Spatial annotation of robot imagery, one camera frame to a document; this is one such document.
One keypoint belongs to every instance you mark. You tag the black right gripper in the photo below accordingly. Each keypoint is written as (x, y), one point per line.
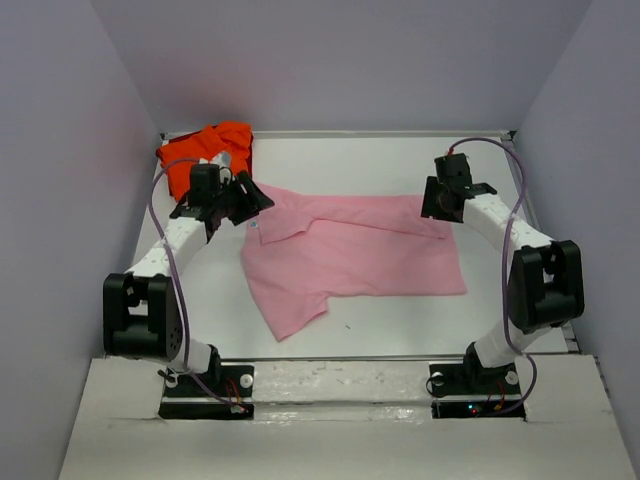
(431, 206)

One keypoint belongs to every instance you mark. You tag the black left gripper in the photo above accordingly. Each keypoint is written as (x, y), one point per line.
(251, 203)

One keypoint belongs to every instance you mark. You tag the pink t shirt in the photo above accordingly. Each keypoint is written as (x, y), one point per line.
(307, 249)

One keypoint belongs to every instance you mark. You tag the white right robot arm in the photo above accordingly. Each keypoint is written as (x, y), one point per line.
(541, 278)

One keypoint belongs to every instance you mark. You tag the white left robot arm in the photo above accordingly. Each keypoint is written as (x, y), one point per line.
(145, 313)

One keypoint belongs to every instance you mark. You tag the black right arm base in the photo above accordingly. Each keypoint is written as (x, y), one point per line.
(456, 395)

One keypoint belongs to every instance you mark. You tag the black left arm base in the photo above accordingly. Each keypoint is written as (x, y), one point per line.
(228, 399)

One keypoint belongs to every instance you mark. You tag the orange t shirt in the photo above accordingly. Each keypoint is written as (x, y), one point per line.
(205, 150)

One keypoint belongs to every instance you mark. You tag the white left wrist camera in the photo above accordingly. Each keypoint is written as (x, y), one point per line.
(222, 159)

